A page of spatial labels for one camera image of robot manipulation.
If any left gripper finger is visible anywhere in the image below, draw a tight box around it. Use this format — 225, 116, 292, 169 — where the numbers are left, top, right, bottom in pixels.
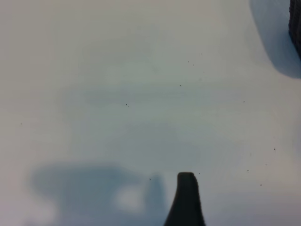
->
163, 171, 207, 226

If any dark brown wicker basket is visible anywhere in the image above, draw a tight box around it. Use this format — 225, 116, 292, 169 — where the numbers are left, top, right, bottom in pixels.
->
288, 0, 301, 57

